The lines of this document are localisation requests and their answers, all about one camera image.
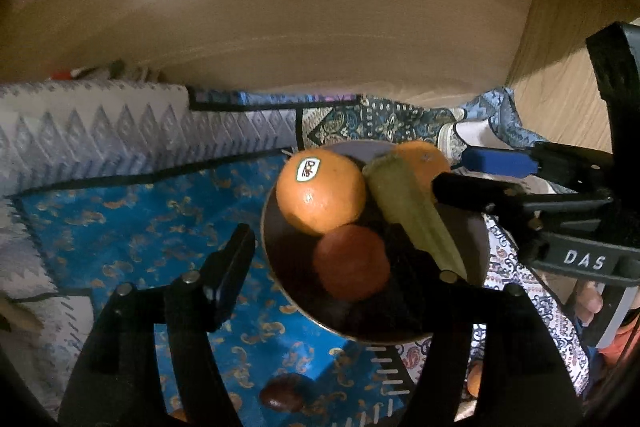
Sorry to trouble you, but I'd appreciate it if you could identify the reddish round fruit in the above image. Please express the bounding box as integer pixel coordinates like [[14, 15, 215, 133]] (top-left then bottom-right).
[[312, 225, 392, 303]]

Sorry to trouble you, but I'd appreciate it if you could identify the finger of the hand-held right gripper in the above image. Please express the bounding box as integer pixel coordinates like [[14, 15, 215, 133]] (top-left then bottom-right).
[[461, 141, 615, 194], [432, 171, 615, 234]]

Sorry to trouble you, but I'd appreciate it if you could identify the dark round plate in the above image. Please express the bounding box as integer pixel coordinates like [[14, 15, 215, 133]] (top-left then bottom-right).
[[260, 140, 492, 346]]

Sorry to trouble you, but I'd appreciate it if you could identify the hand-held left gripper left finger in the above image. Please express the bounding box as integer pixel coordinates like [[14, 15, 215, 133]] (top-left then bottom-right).
[[57, 223, 257, 427]]

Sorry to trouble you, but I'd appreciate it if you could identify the small orange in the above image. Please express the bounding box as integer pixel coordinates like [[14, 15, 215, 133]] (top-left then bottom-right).
[[467, 361, 485, 399]]

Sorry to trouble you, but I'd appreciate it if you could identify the person's right hand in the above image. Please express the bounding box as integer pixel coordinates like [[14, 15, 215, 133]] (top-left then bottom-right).
[[574, 281, 604, 326]]

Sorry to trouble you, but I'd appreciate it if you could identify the plain orange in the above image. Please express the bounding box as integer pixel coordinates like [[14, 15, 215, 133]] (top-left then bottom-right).
[[392, 141, 452, 202]]

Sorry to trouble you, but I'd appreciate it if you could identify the dark purple plum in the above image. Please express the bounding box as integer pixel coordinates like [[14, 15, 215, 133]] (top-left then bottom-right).
[[259, 374, 307, 413]]

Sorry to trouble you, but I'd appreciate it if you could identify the orange with white sticker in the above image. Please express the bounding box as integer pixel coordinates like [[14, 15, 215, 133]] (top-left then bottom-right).
[[275, 149, 368, 236]]

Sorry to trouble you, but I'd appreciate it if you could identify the grey white zigzag blanket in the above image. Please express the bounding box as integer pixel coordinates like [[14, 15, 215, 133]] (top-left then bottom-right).
[[0, 81, 302, 413]]

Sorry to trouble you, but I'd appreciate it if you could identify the dark blue paisley cloth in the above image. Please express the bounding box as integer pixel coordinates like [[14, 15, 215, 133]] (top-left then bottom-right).
[[192, 86, 548, 158]]

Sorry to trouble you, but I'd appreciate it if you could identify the green ridged banana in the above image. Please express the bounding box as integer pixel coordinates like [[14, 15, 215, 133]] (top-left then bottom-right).
[[362, 155, 469, 283]]

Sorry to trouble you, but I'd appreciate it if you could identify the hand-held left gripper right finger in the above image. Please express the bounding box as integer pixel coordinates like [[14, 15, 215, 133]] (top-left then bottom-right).
[[385, 224, 584, 427]]

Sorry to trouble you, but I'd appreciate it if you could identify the white blue batik cloth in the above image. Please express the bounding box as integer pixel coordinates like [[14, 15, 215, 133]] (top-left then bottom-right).
[[397, 214, 592, 408]]

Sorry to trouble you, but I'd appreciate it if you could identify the blue gold patterned cloth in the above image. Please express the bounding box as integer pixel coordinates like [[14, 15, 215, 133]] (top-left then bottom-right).
[[10, 151, 418, 427]]

